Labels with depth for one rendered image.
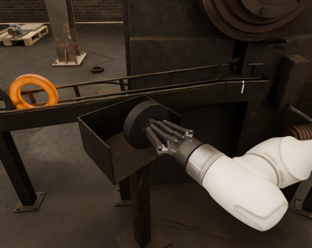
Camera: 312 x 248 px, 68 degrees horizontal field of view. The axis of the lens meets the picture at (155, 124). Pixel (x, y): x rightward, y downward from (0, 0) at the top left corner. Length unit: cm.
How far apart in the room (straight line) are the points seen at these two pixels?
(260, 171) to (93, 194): 112
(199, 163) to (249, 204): 13
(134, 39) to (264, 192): 77
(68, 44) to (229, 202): 338
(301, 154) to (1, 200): 152
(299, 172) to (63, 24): 338
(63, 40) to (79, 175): 243
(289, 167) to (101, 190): 113
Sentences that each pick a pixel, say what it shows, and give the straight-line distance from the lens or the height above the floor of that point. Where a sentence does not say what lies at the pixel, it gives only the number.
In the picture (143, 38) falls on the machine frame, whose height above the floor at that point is 87.
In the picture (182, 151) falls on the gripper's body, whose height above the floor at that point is 74.
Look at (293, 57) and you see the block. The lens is 118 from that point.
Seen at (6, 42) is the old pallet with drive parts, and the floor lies 8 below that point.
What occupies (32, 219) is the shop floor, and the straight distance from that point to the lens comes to 148.
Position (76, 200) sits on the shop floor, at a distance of 148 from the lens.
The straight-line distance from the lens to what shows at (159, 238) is 126.
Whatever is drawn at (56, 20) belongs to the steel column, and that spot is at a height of 59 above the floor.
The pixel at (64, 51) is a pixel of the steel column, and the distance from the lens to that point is 371.
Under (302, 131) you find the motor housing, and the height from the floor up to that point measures 53.
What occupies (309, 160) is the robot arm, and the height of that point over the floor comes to 77.
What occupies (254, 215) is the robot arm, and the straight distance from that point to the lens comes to 49.
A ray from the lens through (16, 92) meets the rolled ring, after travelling 113.
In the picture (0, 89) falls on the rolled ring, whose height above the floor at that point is 70.
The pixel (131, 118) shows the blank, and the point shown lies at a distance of 65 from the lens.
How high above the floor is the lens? 109
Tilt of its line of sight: 33 degrees down
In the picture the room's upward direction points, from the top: straight up
